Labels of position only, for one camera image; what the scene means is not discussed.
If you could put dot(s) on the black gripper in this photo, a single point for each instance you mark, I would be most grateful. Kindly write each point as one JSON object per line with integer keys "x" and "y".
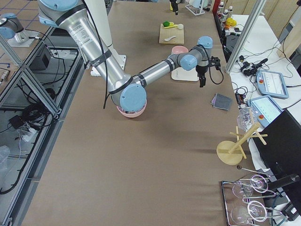
{"x": 200, "y": 69}

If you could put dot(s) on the small pink bowl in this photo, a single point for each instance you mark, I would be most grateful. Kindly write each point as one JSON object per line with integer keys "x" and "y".
{"x": 179, "y": 50}

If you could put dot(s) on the white ceramic spoon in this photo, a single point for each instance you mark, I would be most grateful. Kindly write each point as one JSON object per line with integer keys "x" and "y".
{"x": 169, "y": 38}

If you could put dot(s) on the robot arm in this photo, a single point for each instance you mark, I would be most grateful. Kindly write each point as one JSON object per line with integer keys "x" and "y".
{"x": 86, "y": 22}
{"x": 12, "y": 30}

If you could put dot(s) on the large pink bowl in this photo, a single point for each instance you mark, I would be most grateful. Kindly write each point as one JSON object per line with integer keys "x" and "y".
{"x": 129, "y": 114}

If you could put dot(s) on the cream rabbit tray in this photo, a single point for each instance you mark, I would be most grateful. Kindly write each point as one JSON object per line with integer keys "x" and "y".
{"x": 179, "y": 74}

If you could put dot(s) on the grey folded cloth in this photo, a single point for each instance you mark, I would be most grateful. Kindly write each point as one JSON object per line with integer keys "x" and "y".
{"x": 221, "y": 102}

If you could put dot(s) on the white onion piece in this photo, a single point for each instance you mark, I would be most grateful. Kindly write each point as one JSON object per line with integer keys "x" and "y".
{"x": 180, "y": 26}

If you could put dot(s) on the wooden cutting board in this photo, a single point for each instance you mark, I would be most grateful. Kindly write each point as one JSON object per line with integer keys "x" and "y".
{"x": 165, "y": 33}

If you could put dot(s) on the yellow plastic knife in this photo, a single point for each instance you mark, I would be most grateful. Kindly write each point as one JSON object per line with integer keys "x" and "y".
{"x": 171, "y": 26}

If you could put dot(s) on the green lime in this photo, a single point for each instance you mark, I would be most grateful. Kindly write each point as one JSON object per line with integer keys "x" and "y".
{"x": 166, "y": 23}

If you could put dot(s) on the teach pendant tablet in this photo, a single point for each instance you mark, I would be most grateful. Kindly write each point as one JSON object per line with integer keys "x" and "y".
{"x": 266, "y": 109}
{"x": 271, "y": 83}

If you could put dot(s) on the wooden mug tree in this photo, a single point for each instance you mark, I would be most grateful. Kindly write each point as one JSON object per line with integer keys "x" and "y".
{"x": 232, "y": 153}

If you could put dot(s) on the black monitor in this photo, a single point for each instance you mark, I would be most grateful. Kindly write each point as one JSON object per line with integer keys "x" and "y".
{"x": 282, "y": 153}

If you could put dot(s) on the wine glass rack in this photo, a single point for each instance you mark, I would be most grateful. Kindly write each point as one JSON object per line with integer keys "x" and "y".
{"x": 243, "y": 200}

